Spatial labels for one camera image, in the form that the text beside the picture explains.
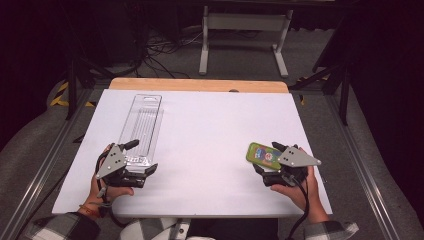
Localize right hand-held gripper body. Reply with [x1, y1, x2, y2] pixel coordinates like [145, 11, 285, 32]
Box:
[261, 144, 323, 188]

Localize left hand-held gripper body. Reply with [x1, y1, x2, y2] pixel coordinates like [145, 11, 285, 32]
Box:
[95, 143, 150, 189]

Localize clear plastic blister package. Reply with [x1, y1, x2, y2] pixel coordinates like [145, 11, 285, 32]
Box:
[117, 93, 165, 169]

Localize person's left hand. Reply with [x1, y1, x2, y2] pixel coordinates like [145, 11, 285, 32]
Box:
[85, 143, 135, 215]

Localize person's right hand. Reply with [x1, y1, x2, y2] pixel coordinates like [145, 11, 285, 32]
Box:
[270, 147, 330, 225]

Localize red wrist band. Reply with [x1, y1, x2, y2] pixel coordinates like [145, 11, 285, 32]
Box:
[78, 203, 102, 219]

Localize yellow black floor tape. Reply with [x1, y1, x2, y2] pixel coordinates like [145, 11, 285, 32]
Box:
[49, 81, 97, 109]
[296, 75, 332, 107]

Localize white table cover sheet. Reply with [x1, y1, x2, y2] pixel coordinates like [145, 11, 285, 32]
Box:
[51, 88, 334, 219]

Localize black metal stand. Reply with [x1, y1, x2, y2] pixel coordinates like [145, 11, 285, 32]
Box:
[64, 56, 116, 121]
[288, 61, 352, 127]

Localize wooden table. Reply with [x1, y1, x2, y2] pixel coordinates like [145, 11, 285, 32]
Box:
[108, 77, 290, 94]

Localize dark curtain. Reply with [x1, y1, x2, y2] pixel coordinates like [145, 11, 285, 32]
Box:
[346, 0, 424, 214]

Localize desk with white legs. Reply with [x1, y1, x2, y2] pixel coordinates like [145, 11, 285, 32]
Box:
[198, 5, 295, 79]

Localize left hand-held gripper cable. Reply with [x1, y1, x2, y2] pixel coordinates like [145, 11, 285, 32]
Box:
[95, 156, 126, 229]

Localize hand-held gripper cable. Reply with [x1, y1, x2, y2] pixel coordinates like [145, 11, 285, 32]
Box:
[285, 174, 311, 240]
[95, 156, 126, 229]

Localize right hand-held gripper cable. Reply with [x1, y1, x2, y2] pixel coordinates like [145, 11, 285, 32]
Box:
[285, 174, 311, 240]

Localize aluminium floor rail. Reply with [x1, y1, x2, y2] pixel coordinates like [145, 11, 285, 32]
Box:
[0, 88, 98, 240]
[323, 94, 417, 240]

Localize black floor cables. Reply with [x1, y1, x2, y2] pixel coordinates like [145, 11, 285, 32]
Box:
[141, 30, 205, 80]

